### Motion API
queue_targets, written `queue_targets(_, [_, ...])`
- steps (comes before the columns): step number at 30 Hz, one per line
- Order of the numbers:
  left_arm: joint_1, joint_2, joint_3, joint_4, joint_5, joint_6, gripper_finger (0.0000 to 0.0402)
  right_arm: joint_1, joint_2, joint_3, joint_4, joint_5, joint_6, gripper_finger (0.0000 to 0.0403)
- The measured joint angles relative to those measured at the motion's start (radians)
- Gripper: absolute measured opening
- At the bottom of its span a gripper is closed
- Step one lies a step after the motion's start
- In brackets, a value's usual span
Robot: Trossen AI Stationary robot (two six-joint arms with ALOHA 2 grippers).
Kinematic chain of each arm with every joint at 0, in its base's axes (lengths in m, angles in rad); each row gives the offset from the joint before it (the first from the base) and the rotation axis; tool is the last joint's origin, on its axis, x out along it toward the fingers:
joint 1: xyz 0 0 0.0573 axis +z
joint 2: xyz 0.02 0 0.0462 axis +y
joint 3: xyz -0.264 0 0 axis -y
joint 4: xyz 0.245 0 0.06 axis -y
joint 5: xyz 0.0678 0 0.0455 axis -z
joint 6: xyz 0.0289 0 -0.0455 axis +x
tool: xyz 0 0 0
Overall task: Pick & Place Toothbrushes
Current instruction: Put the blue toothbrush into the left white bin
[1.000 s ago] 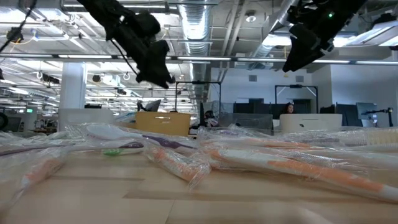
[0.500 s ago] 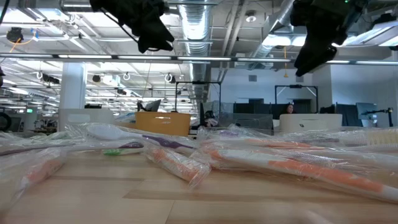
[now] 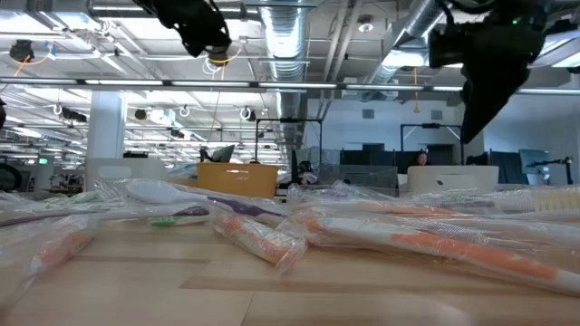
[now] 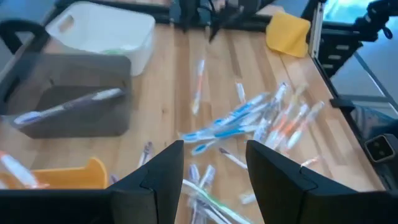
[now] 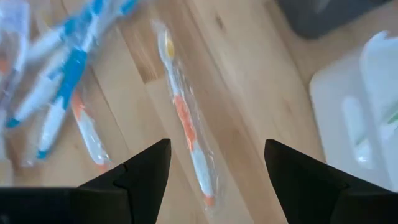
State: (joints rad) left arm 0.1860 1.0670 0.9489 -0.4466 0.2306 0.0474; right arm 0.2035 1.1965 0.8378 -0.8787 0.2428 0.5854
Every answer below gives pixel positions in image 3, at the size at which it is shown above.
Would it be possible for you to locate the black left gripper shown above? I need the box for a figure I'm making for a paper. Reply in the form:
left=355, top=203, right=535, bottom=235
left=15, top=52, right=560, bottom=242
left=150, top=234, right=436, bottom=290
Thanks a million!
left=133, top=0, right=233, bottom=59

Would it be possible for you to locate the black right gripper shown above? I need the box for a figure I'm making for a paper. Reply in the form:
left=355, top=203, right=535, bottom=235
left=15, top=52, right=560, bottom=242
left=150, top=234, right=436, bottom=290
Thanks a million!
left=428, top=0, right=548, bottom=145

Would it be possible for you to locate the computer monitor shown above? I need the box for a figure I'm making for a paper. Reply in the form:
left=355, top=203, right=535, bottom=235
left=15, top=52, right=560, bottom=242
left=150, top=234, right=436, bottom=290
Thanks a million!
left=517, top=148, right=553, bottom=177
left=198, top=143, right=237, bottom=164

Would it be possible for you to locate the white plastic bin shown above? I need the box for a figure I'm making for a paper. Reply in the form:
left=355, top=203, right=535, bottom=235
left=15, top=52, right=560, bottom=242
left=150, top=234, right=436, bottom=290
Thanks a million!
left=406, top=164, right=500, bottom=195
left=84, top=157, right=169, bottom=194

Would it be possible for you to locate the long ceiling light bar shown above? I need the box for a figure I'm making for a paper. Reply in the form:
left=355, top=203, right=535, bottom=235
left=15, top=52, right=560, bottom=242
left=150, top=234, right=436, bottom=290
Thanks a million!
left=0, top=76, right=580, bottom=96

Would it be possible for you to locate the dark office partition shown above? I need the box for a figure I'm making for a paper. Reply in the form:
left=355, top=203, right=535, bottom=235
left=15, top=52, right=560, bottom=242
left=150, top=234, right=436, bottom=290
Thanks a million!
left=339, top=143, right=463, bottom=173

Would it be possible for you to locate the white square column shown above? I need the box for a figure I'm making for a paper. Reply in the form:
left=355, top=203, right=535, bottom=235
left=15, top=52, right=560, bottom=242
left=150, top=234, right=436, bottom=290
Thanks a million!
left=85, top=89, right=127, bottom=159

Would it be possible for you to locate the grey translucent plastic bin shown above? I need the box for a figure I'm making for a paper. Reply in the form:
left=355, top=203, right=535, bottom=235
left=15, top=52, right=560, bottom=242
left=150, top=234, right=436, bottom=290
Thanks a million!
left=316, top=163, right=400, bottom=190

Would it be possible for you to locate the orange plastic bin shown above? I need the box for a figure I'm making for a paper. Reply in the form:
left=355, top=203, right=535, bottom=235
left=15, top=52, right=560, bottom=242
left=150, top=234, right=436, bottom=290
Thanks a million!
left=196, top=161, right=279, bottom=199

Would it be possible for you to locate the black station frame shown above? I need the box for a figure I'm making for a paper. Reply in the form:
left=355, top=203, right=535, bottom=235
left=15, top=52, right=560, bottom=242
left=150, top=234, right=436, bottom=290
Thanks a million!
left=400, top=121, right=465, bottom=167

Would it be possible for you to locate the yellow hanging cord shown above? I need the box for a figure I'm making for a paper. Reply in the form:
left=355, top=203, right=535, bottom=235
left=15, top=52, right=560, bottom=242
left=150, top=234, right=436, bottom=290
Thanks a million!
left=411, top=66, right=421, bottom=114

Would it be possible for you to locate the silver ceiling duct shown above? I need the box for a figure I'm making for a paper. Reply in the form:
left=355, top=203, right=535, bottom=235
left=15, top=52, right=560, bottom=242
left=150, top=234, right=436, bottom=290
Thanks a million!
left=258, top=0, right=310, bottom=153
left=362, top=0, right=448, bottom=90

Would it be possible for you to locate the black ceiling camera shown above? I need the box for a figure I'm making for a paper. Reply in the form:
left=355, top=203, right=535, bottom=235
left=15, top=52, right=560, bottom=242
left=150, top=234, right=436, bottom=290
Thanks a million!
left=8, top=39, right=36, bottom=63

